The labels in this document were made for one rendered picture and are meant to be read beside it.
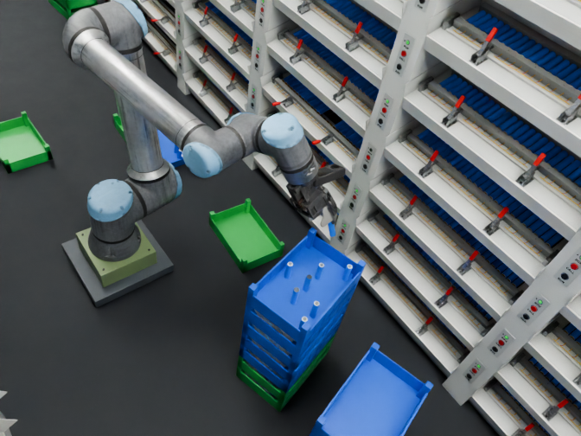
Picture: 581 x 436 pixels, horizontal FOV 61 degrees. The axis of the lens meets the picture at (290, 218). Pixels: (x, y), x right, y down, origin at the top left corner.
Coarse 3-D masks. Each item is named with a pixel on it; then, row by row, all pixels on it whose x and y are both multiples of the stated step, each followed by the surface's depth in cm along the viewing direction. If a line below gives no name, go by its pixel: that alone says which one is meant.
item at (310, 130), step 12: (276, 72) 209; (288, 72) 213; (264, 84) 210; (276, 96) 206; (288, 108) 202; (300, 108) 201; (300, 120) 198; (312, 120) 197; (312, 132) 193; (324, 132) 193; (324, 144) 190; (336, 156) 186; (348, 168) 182
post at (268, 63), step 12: (276, 12) 188; (276, 24) 192; (264, 36) 195; (252, 48) 205; (264, 48) 198; (252, 60) 208; (264, 60) 201; (252, 72) 212; (264, 72) 205; (264, 96) 215; (264, 108) 220; (252, 156) 240; (252, 168) 245
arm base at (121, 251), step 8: (136, 232) 185; (88, 240) 182; (96, 240) 178; (104, 240) 175; (120, 240) 177; (128, 240) 180; (136, 240) 184; (96, 248) 179; (104, 248) 178; (112, 248) 178; (120, 248) 179; (128, 248) 182; (136, 248) 185; (96, 256) 181; (104, 256) 180; (112, 256) 180; (120, 256) 181; (128, 256) 184
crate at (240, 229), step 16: (240, 208) 224; (224, 224) 219; (240, 224) 221; (256, 224) 222; (224, 240) 209; (240, 240) 214; (256, 240) 216; (272, 240) 215; (240, 256) 209; (256, 256) 210; (272, 256) 208
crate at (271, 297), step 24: (312, 240) 152; (312, 264) 151; (336, 264) 152; (360, 264) 144; (264, 288) 142; (288, 288) 144; (312, 288) 145; (336, 288) 146; (264, 312) 135; (288, 312) 138
